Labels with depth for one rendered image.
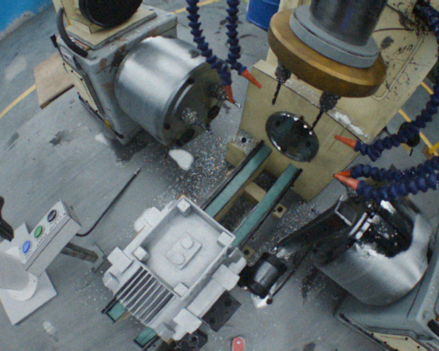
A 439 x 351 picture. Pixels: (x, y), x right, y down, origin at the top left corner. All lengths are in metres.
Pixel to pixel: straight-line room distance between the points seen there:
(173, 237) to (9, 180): 0.85
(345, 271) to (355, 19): 0.40
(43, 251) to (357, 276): 0.61
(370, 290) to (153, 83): 0.60
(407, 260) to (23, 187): 1.15
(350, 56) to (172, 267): 0.37
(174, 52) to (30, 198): 0.72
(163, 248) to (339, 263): 0.31
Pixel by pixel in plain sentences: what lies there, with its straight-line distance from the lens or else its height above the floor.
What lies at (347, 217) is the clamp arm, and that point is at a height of 1.25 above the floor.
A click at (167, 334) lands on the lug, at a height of 1.08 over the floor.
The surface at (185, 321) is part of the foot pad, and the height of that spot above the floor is 1.07.
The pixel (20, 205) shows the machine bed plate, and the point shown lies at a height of 0.80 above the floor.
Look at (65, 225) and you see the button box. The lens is 0.51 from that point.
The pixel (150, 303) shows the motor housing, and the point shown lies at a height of 1.09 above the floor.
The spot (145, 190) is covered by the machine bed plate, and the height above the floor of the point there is 0.80.
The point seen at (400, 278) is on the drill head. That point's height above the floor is 1.13.
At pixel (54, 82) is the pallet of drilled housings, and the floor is 0.15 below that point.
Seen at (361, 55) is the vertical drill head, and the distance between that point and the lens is 0.31.
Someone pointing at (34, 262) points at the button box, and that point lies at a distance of 0.55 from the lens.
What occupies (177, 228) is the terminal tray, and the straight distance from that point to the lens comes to 0.39.
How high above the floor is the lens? 1.49
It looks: 65 degrees down
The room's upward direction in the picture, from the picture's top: 7 degrees clockwise
